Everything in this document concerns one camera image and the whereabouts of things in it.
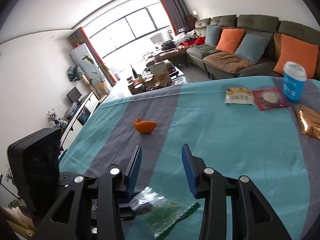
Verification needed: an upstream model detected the leafy houseplant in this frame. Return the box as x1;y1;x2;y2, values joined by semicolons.
0;166;20;209

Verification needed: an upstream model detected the teal and grey striped tablecloth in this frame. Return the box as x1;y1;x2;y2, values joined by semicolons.
59;76;320;240

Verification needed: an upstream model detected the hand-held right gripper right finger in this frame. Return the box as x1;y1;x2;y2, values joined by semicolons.
181;144;293;240

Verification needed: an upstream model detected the grey and orange curtain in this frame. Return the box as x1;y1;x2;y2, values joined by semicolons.
154;0;191;35
71;27;118;87

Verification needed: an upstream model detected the tall plant in yellow pot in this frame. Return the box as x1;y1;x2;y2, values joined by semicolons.
82;55;113;93

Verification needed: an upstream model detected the group of jars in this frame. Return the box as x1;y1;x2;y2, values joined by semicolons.
127;71;163;94

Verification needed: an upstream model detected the large orange cushion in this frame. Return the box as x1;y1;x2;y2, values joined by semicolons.
273;33;319;79

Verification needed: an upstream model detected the brown corner cabinet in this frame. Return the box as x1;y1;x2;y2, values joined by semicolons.
184;13;197;29

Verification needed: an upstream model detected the plant in blue vase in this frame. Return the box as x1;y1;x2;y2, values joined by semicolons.
47;108;61;128

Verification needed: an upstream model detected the red snack packet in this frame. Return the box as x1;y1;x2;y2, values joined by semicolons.
252;86;291;111

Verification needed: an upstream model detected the large blue cushion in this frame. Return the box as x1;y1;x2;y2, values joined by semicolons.
234;33;271;64

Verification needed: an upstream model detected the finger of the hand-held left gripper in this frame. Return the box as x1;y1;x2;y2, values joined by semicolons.
118;204;137;221
59;172;84;189

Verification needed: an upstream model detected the white standing air conditioner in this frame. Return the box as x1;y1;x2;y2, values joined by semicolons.
70;43;101;81

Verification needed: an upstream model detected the full gold snack packet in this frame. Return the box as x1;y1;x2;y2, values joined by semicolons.
293;104;320;139

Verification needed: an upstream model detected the blue cup with white lid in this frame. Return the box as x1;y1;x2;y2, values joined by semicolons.
282;61;307;103

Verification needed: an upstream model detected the green sofa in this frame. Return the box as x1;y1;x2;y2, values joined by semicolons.
185;14;320;81

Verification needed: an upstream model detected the beige paper bag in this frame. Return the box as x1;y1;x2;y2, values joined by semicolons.
149;62;173;87

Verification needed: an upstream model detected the black glass coffee table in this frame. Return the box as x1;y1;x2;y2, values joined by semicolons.
126;64;186;96

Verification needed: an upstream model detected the white TV cabinet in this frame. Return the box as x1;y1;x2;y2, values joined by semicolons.
59;91;101;145

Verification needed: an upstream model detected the brown ottoman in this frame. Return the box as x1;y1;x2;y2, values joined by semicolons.
144;47;188;67

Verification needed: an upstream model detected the clear green printed wrapper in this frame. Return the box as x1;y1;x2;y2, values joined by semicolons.
129;186;201;239

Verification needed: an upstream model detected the white chair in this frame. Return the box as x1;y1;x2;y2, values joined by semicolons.
149;33;164;49

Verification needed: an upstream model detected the black monitor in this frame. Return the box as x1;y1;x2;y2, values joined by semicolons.
66;87;83;103

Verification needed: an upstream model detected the pile of clothes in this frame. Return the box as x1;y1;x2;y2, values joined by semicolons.
160;29;200;48

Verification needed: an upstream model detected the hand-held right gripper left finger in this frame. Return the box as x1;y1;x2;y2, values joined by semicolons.
32;144;143;240

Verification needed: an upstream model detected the orange peel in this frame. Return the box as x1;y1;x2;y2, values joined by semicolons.
134;117;157;134

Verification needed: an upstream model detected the beige snack packet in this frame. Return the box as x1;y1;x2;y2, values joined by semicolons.
224;87;256;106

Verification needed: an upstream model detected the small orange cushion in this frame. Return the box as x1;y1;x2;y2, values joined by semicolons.
215;28;245;54

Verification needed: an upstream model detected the large balcony window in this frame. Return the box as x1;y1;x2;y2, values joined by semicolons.
89;0;173;58

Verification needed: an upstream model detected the covered standing fan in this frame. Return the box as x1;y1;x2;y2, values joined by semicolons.
66;65;97;97

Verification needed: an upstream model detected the small blue cushion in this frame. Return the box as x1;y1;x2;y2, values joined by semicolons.
204;25;222;48

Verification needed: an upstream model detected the clear plastic bag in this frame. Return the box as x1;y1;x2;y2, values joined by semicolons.
63;102;78;118

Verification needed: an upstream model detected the red cloth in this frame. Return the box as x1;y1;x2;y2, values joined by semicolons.
181;37;206;47

